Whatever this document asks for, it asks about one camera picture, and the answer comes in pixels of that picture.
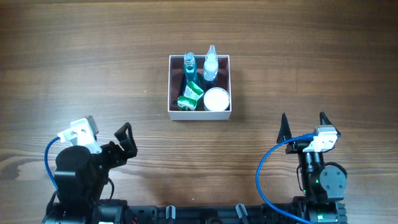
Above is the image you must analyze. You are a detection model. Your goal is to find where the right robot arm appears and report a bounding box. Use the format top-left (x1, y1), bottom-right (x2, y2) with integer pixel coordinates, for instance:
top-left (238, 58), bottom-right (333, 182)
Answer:
top-left (285, 112), bottom-right (348, 223)

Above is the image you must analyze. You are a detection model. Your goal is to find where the right blue cable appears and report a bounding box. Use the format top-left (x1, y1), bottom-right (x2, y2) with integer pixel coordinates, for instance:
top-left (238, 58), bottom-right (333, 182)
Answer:
top-left (255, 133), bottom-right (317, 224)

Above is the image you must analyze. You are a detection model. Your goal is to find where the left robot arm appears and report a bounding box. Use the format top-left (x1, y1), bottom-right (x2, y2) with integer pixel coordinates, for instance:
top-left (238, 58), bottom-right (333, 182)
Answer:
top-left (42, 123), bottom-right (139, 223)

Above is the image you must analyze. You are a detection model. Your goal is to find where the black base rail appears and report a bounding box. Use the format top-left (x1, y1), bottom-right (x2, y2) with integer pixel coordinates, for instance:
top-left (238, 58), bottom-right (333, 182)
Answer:
top-left (99, 203), bottom-right (348, 224)

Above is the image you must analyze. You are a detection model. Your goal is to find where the left blue cable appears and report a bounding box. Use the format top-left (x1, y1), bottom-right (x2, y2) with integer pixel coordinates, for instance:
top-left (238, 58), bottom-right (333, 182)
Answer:
top-left (44, 136), bottom-right (62, 191)

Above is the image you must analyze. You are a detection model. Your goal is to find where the blue cable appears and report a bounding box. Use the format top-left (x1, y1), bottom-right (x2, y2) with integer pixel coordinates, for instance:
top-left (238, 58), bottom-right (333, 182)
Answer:
top-left (255, 133), bottom-right (317, 224)
top-left (44, 136), bottom-right (62, 191)

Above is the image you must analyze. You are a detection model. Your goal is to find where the teal mouthwash bottle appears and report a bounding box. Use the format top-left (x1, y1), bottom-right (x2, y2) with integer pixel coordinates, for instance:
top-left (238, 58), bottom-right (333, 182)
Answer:
top-left (182, 52), bottom-right (202, 90)

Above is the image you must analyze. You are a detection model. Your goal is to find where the white box with pink interior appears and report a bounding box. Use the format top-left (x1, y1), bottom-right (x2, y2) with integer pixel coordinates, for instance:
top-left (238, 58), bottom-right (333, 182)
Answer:
top-left (167, 55), bottom-right (232, 121)

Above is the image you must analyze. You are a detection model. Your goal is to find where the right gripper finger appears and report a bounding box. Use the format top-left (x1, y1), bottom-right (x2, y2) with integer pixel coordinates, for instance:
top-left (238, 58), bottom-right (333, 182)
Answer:
top-left (277, 113), bottom-right (292, 144)
top-left (320, 111), bottom-right (332, 125)

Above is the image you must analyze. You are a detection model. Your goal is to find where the blue disposable razor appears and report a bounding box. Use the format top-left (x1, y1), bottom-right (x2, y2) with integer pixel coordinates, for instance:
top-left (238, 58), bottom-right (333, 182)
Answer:
top-left (172, 80), bottom-right (187, 105)

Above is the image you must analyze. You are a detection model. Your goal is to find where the green white soap box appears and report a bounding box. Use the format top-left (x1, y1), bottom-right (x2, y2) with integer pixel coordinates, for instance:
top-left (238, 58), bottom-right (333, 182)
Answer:
top-left (177, 96), bottom-right (197, 111)

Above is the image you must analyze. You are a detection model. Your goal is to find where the clear spray bottle blue label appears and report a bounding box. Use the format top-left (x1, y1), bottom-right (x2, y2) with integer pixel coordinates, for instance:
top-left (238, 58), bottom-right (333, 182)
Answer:
top-left (203, 45), bottom-right (218, 91)

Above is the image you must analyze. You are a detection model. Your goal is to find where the cotton swab round container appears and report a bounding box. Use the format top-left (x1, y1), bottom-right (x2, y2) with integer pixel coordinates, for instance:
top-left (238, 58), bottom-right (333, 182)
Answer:
top-left (203, 87), bottom-right (230, 111)

